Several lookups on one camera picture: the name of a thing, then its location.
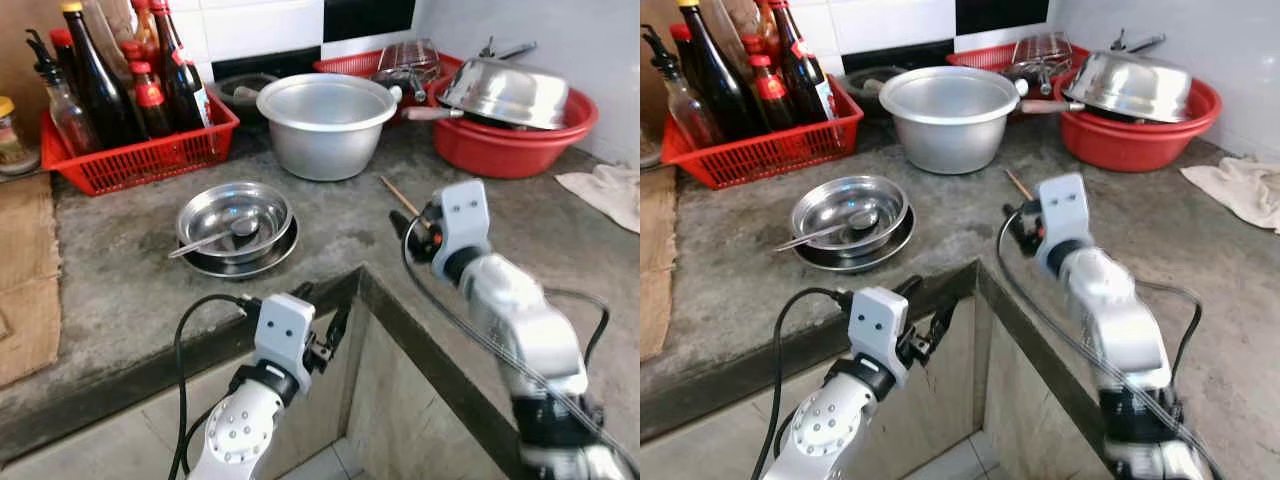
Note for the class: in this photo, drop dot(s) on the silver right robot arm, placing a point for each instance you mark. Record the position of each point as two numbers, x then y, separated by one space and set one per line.
525 330
1120 320

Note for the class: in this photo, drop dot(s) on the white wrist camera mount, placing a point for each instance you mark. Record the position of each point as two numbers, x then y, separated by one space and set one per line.
282 335
1063 220
877 330
465 225

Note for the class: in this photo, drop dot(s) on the small steel bowl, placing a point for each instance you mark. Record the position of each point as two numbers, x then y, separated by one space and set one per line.
835 198
215 205

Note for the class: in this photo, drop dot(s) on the clear bottle with black pourer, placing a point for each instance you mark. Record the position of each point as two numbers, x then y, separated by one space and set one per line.
688 110
68 118

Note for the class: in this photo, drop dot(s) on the aluminium pot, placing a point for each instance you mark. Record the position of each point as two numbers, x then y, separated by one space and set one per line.
325 135
948 130

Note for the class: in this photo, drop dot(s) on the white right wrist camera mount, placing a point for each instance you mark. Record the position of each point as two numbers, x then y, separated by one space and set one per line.
465 225
1063 220

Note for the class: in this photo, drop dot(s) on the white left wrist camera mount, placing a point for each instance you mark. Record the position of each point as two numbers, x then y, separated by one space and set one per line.
282 335
877 330

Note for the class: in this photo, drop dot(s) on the red plastic basin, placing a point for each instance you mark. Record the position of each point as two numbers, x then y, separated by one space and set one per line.
1135 145
510 150

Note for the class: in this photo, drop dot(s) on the red plastic dish basket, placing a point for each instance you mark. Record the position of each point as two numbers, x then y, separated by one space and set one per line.
980 57
350 63

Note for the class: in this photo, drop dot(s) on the clear glass mug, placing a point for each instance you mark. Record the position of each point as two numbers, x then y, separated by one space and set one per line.
408 62
1040 58

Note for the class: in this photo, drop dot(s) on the shallow steel plate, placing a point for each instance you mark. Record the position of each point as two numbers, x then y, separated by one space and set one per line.
280 255
895 245

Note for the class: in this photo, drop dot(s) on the dark yellow-capped sauce bottle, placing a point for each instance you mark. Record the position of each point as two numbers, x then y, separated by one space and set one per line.
100 95
722 85

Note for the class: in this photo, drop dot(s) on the white cloth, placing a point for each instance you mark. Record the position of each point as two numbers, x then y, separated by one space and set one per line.
605 192
1240 190

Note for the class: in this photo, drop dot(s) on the brown cardboard sheet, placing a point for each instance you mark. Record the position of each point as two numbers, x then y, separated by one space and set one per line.
655 270
25 280

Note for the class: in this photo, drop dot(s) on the glass jar with yellow lid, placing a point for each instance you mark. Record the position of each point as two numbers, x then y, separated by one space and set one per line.
12 135

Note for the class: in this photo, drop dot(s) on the dark bottle red white label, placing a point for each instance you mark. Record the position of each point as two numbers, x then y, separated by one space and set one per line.
805 75
183 85

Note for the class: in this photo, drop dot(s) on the steel spoon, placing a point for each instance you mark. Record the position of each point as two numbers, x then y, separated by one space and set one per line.
820 235
215 238

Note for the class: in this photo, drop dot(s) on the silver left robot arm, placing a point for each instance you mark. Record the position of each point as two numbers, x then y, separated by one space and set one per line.
830 430
240 430

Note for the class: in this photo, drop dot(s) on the dark cooking pan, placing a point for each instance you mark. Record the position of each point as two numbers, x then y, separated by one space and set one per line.
865 82
240 90

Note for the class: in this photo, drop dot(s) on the large upturned steel bowl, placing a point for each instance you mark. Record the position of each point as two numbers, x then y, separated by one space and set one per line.
1135 85
510 92

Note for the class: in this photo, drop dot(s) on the wooden chopstick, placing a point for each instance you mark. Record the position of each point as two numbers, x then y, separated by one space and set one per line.
398 194
1018 183

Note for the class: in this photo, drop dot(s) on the small red-capped sauce bottle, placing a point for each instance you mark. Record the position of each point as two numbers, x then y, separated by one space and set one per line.
770 92
150 100

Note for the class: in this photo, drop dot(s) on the red plastic bottle basket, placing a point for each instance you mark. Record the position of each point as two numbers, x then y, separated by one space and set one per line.
140 160
760 155

